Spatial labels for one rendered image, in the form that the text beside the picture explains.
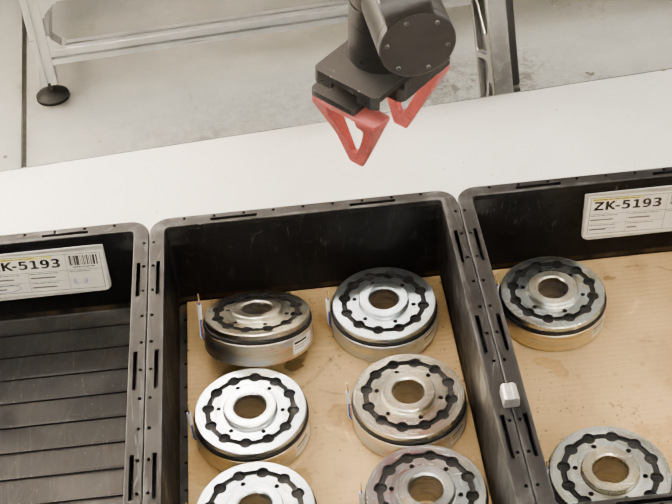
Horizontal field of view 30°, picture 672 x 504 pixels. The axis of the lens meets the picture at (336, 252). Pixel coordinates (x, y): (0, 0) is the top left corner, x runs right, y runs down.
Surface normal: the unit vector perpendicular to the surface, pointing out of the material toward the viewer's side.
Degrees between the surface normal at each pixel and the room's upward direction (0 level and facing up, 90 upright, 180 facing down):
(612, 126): 0
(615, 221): 90
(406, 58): 96
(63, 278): 90
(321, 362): 0
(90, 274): 90
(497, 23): 65
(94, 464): 0
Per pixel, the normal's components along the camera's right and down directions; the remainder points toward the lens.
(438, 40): 0.21, 0.72
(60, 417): -0.05, -0.74
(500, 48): 0.14, 0.27
